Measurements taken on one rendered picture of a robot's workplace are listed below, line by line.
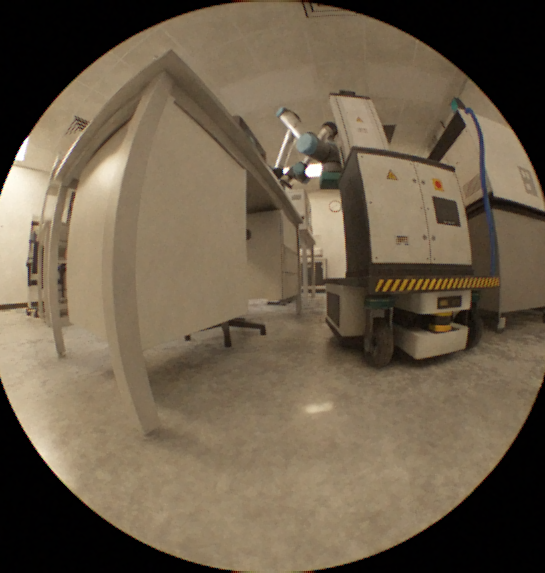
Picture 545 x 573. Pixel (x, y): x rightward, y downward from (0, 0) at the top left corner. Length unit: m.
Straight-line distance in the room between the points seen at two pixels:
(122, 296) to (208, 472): 0.33
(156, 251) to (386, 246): 0.69
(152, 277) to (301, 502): 0.47
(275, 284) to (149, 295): 1.04
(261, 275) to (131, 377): 1.15
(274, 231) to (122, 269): 1.15
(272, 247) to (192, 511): 1.35
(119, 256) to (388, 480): 0.57
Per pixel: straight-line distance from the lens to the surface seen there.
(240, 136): 0.84
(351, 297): 0.80
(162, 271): 0.44
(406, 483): 0.40
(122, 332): 0.37
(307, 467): 0.40
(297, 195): 2.56
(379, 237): 0.74
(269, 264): 1.37
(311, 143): 1.37
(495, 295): 1.33
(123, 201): 0.39
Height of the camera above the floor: 0.32
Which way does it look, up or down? 2 degrees down
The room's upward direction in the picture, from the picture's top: 2 degrees counter-clockwise
